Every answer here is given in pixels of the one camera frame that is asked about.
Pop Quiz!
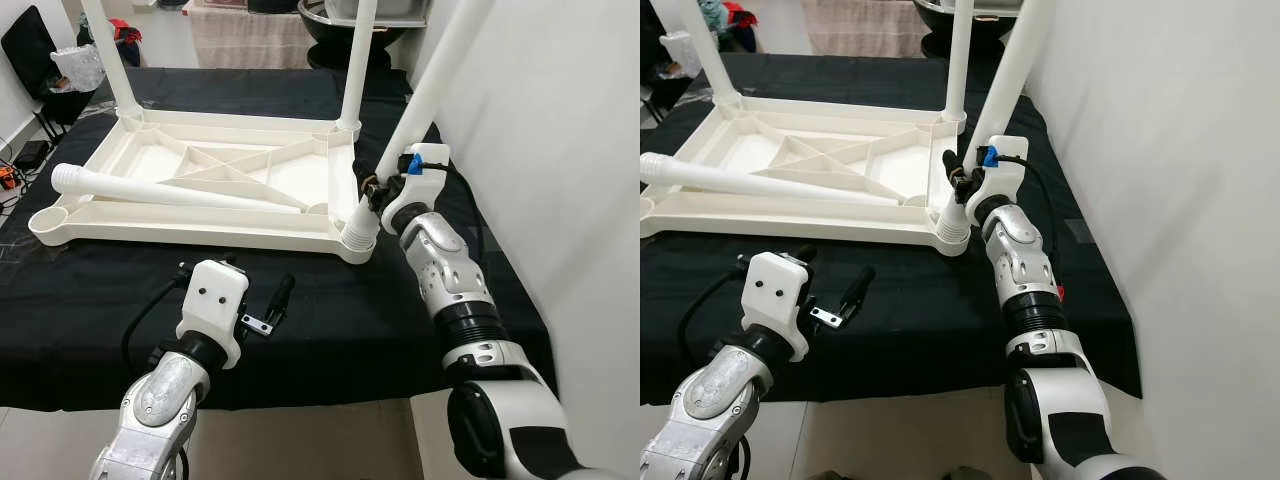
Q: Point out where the white plastic table top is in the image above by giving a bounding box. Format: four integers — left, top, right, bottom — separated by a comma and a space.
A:
28, 108, 379, 266
640, 95, 971, 258

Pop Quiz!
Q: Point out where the black round basin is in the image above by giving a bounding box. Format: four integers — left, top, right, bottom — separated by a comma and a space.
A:
912, 0, 1031, 59
298, 0, 431, 71

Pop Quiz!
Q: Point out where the beige striped cloth cover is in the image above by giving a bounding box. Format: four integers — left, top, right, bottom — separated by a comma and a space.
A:
185, 0, 316, 69
800, 0, 926, 58

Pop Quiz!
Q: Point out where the clear plastic bag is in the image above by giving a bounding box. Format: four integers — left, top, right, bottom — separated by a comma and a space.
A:
50, 45, 106, 93
660, 30, 701, 79

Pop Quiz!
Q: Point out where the black fabric bag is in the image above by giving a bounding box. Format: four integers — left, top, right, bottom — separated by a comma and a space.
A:
0, 5, 101, 126
640, 0, 701, 111

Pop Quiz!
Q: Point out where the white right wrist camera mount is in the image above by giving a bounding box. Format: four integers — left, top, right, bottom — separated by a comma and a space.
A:
382, 145, 451, 236
968, 135, 1031, 226

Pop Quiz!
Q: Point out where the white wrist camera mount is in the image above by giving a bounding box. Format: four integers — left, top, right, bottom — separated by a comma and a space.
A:
740, 252, 813, 363
968, 135, 1031, 226
382, 145, 451, 236
175, 260, 251, 369

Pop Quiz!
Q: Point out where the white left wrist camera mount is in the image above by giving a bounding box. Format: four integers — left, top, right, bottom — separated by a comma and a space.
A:
175, 260, 251, 369
740, 252, 813, 363

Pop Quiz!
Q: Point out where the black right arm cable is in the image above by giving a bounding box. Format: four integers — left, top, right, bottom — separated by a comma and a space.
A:
420, 158, 486, 261
1000, 153, 1063, 261

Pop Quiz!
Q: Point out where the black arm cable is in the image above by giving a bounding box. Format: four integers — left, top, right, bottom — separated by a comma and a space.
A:
122, 278, 191, 376
1000, 153, 1063, 261
420, 158, 486, 261
678, 268, 753, 366

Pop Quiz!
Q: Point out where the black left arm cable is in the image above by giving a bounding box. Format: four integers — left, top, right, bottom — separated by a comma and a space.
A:
122, 278, 191, 376
678, 268, 753, 366

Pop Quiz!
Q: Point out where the black floor cable tangle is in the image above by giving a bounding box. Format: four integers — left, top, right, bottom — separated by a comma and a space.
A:
0, 150, 41, 216

